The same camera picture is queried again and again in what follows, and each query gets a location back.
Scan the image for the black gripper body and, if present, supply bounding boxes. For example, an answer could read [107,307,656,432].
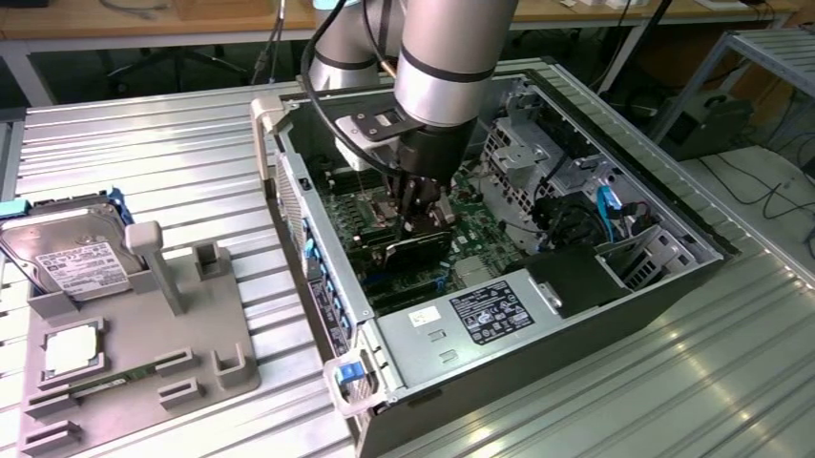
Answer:
[397,121,473,186]

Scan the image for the black graphics card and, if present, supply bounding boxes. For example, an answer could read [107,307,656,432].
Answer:
[374,227,454,279]

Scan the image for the black RAM slot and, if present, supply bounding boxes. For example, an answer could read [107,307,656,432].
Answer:
[333,175,389,197]
[326,167,382,187]

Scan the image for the black expansion slot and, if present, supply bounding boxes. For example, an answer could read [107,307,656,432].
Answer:
[372,281,446,309]

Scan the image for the CPU socket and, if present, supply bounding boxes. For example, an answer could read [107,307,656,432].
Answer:
[358,193,402,225]

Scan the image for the green motherboard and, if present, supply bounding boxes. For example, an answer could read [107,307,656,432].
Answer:
[321,156,529,316]

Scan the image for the green RAM stick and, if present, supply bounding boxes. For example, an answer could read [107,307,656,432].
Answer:
[352,227,408,252]
[37,366,159,397]

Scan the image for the metal disk bay cage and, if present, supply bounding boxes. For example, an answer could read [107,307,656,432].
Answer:
[480,78,612,254]

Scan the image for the silver chipset heatsink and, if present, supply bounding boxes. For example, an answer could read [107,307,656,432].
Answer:
[454,255,504,282]

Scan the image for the grey power supply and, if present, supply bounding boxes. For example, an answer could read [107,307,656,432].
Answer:
[378,269,568,387]

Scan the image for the open black PC case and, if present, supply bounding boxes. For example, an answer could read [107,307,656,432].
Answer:
[250,55,744,458]

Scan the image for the black office chair base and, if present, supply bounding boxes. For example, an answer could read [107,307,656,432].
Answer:
[103,45,249,92]

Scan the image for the dark grey floor device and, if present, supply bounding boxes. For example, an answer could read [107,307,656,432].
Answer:
[660,93,758,161]

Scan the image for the grey parts rack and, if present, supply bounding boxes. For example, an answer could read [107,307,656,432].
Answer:
[17,221,259,454]

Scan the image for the silver hard disk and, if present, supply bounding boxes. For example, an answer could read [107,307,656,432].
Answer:
[0,199,145,302]

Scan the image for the grey metal shelf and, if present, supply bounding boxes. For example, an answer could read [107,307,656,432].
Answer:
[648,28,815,144]

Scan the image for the silver CPU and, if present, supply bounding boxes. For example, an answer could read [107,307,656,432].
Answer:
[42,326,102,371]

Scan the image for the blue disk carrier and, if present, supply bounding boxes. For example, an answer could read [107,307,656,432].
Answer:
[0,187,135,228]

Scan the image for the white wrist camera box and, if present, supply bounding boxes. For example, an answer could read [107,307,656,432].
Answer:
[331,108,422,174]

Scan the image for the black wire bundle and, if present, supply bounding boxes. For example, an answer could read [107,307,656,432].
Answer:
[533,195,604,249]

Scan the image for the blue disk wire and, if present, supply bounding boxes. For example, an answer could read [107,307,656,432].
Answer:
[597,184,622,244]

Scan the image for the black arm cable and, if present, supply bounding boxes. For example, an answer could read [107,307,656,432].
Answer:
[301,0,408,180]

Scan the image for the grey hanging cable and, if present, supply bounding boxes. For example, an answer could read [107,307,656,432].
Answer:
[249,0,287,86]

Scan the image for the wooden desk white frame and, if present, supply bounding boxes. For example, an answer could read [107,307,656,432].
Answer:
[0,0,797,106]

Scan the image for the black table cable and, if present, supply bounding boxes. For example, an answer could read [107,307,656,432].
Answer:
[698,156,815,220]

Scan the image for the grey coiled cable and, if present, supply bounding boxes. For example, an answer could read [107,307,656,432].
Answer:
[98,0,170,21]

